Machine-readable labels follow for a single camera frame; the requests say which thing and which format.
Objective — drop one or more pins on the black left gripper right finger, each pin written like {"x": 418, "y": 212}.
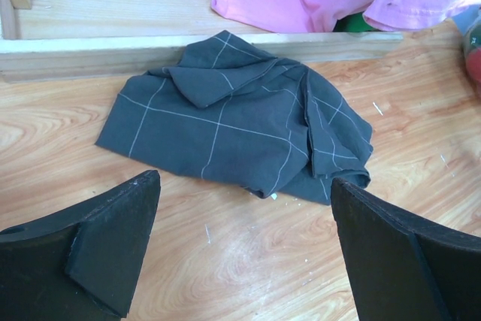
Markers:
{"x": 402, "y": 266}

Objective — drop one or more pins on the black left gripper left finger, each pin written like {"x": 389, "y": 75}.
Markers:
{"x": 82, "y": 262}

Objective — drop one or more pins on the clear zip top bag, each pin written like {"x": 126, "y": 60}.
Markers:
{"x": 468, "y": 24}

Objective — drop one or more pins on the red fake apple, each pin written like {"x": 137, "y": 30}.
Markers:
{"x": 473, "y": 64}

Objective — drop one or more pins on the dark grey checked cloth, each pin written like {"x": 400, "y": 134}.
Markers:
{"x": 229, "y": 112}

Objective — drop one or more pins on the wooden clothes rack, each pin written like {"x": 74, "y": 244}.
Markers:
{"x": 65, "y": 39}

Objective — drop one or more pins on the green t-shirt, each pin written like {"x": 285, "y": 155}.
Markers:
{"x": 354, "y": 23}

